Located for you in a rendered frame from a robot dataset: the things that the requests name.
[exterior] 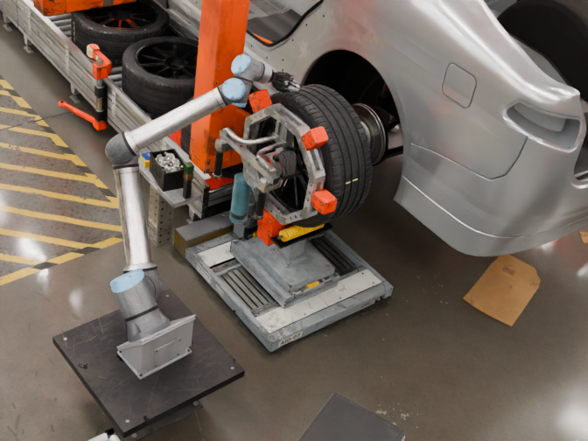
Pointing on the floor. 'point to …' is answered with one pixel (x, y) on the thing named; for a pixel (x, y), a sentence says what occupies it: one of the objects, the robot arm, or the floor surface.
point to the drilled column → (159, 219)
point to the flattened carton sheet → (504, 289)
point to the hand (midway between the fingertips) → (296, 87)
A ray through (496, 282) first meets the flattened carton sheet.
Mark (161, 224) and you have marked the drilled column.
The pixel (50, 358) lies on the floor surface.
